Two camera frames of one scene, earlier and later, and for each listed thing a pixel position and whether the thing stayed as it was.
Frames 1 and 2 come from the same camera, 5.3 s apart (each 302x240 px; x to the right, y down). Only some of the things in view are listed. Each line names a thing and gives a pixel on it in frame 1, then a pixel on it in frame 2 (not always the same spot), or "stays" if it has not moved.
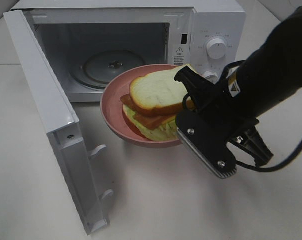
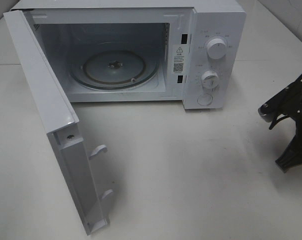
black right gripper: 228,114 → 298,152
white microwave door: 62,124 stays
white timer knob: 212,76 stays
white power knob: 216,48 stays
